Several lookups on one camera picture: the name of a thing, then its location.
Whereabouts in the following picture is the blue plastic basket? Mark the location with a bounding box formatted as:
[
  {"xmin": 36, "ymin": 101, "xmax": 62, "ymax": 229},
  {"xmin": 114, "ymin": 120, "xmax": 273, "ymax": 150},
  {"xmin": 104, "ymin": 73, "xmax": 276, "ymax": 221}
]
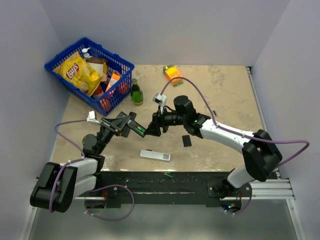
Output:
[{"xmin": 44, "ymin": 37, "xmax": 135, "ymax": 116}]

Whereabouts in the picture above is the brown white snack package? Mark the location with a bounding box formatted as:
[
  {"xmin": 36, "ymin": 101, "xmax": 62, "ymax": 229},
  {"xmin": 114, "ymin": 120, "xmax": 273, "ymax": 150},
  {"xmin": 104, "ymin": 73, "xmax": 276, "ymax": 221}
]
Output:
[{"xmin": 86, "ymin": 57, "xmax": 109, "ymax": 83}]

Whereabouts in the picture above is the black battery cover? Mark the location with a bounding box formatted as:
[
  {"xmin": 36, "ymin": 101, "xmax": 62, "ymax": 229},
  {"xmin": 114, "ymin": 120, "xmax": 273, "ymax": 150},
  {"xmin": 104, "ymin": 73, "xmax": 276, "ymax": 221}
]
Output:
[{"xmin": 182, "ymin": 135, "xmax": 192, "ymax": 147}]

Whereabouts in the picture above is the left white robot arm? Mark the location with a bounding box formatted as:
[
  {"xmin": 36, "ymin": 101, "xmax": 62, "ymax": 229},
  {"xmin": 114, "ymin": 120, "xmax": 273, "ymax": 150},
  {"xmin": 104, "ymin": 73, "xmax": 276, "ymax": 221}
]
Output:
[{"xmin": 29, "ymin": 111, "xmax": 131, "ymax": 213}]

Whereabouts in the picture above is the yellow Lays chips bag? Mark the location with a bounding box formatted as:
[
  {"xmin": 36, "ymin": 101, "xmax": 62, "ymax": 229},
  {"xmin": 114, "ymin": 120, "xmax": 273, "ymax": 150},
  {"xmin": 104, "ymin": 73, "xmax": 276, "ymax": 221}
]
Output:
[{"xmin": 53, "ymin": 51, "xmax": 102, "ymax": 97}]

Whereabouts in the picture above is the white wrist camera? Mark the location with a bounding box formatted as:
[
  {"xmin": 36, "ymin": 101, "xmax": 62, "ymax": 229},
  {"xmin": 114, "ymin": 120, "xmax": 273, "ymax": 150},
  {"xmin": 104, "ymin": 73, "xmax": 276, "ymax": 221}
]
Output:
[
  {"xmin": 86, "ymin": 111, "xmax": 101, "ymax": 124},
  {"xmin": 152, "ymin": 93, "xmax": 167, "ymax": 114}
]

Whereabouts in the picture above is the white remote control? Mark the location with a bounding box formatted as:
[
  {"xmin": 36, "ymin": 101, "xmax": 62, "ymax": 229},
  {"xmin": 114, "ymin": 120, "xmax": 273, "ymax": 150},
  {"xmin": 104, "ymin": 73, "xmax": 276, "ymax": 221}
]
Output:
[{"xmin": 140, "ymin": 149, "xmax": 171, "ymax": 162}]

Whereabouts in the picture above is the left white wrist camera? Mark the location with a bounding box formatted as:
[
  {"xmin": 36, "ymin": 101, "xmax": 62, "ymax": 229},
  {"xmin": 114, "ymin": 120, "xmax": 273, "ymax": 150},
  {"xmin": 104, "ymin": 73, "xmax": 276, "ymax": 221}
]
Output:
[{"xmin": 86, "ymin": 111, "xmax": 101, "ymax": 124}]

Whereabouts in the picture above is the aluminium frame rail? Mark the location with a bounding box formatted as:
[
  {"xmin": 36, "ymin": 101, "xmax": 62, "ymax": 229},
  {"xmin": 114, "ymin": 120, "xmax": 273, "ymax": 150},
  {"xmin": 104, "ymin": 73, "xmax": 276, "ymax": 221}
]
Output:
[{"xmin": 20, "ymin": 179, "xmax": 306, "ymax": 240}]

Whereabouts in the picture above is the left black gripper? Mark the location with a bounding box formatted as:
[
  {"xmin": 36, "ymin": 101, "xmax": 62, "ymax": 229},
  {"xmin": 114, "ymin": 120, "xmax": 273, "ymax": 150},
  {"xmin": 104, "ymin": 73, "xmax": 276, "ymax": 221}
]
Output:
[{"xmin": 96, "ymin": 115, "xmax": 131, "ymax": 155}]

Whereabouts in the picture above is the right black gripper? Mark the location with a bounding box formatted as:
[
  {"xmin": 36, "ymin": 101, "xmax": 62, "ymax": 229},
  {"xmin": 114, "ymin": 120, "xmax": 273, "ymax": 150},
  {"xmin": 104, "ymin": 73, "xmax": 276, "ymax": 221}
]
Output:
[{"xmin": 144, "ymin": 104, "xmax": 187, "ymax": 137}]

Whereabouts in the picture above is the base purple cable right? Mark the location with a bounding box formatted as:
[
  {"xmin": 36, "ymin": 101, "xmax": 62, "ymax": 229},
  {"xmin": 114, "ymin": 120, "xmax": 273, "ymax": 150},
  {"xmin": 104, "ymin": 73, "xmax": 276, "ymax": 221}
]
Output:
[{"xmin": 223, "ymin": 181, "xmax": 253, "ymax": 216}]

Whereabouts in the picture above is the orange sponge pack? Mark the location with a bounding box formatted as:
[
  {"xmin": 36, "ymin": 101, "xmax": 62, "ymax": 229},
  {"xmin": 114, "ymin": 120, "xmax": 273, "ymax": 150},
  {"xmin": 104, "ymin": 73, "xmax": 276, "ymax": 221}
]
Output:
[{"xmin": 162, "ymin": 64, "xmax": 183, "ymax": 87}]

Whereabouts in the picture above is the green battery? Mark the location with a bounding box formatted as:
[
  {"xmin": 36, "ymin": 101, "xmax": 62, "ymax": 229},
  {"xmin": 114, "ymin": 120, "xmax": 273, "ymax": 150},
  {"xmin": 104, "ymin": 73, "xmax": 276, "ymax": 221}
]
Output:
[
  {"xmin": 164, "ymin": 173, "xmax": 174, "ymax": 179},
  {"xmin": 136, "ymin": 127, "xmax": 143, "ymax": 134},
  {"xmin": 137, "ymin": 127, "xmax": 145, "ymax": 134}
]

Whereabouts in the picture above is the green glass bottle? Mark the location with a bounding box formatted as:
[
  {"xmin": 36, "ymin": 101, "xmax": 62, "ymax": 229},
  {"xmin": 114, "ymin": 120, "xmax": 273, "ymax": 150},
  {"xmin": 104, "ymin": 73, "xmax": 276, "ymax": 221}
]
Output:
[{"xmin": 130, "ymin": 78, "xmax": 144, "ymax": 106}]

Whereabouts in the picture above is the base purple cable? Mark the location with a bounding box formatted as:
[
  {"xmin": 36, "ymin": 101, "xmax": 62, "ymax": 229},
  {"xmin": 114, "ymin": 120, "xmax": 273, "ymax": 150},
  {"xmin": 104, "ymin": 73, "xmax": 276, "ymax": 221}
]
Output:
[
  {"xmin": 83, "ymin": 184, "xmax": 136, "ymax": 221},
  {"xmin": 223, "ymin": 181, "xmax": 253, "ymax": 216}
]

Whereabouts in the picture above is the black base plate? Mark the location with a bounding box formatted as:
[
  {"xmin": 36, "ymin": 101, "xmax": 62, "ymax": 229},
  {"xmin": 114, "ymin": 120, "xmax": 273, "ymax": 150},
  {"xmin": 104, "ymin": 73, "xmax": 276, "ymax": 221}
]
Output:
[{"xmin": 82, "ymin": 171, "xmax": 239, "ymax": 208}]

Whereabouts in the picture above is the black remote control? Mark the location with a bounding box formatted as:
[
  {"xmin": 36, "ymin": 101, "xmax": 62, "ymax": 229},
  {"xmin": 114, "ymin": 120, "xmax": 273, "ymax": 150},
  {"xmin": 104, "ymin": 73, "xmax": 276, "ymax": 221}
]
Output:
[
  {"xmin": 126, "ymin": 119, "xmax": 146, "ymax": 138},
  {"xmin": 118, "ymin": 111, "xmax": 137, "ymax": 138}
]

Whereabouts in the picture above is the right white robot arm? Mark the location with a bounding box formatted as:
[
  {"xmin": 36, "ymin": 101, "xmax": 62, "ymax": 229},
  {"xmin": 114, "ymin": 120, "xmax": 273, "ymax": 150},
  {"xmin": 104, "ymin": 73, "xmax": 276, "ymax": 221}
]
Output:
[{"xmin": 145, "ymin": 93, "xmax": 283, "ymax": 197}]

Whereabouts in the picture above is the white pump bottle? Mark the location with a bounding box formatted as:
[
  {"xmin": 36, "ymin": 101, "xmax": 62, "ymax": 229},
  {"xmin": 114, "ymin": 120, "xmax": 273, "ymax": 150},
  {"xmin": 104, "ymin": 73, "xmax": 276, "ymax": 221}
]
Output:
[{"xmin": 81, "ymin": 47, "xmax": 92, "ymax": 61}]

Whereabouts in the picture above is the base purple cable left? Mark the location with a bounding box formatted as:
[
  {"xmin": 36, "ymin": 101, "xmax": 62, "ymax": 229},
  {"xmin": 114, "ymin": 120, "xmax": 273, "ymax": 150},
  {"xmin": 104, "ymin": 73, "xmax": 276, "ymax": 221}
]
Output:
[{"xmin": 83, "ymin": 184, "xmax": 136, "ymax": 221}]

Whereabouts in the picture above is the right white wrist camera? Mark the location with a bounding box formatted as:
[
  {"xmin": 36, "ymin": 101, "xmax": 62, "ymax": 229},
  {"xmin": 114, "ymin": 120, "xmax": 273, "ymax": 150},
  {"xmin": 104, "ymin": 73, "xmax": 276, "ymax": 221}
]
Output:
[{"xmin": 152, "ymin": 93, "xmax": 167, "ymax": 114}]

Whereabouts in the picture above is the orange white carton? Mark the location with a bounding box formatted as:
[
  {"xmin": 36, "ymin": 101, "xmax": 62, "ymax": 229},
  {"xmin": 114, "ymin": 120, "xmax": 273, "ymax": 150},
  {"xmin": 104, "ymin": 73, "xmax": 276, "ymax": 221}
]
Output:
[{"xmin": 105, "ymin": 70, "xmax": 121, "ymax": 92}]

